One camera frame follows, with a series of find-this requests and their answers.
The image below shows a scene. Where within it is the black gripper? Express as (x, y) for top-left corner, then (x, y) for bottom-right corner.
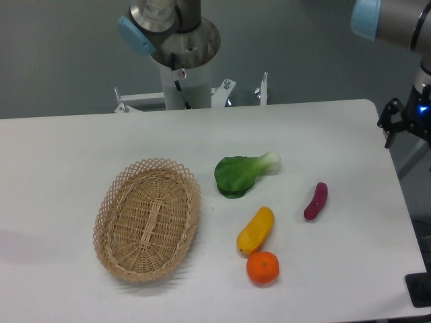
(377, 84), (430, 149)

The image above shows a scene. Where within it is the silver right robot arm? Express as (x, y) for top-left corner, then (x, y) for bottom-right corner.
(351, 1), (430, 148)

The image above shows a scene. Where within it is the silver robot arm blue cap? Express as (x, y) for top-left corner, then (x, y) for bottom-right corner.
(117, 0), (221, 70)

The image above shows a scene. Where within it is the green bok choy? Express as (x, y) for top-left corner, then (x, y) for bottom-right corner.
(213, 151), (281, 199)

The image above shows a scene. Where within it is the yellow mango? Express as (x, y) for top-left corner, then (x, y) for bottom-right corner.
(236, 207), (275, 255)

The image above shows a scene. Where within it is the orange tangerine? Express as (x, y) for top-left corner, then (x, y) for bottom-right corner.
(246, 251), (279, 285)

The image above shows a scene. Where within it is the oval woven wicker basket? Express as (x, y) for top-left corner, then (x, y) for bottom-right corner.
(93, 158), (201, 283)

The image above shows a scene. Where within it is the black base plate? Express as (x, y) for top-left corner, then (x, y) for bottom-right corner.
(405, 273), (430, 308)

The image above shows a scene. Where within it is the white metal mounting frame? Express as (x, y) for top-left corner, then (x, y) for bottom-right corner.
(114, 71), (270, 113)

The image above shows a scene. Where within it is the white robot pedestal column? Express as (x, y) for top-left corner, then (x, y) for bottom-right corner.
(157, 63), (211, 110)

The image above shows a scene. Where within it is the black cable on pedestal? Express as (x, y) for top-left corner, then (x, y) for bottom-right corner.
(170, 52), (192, 110)

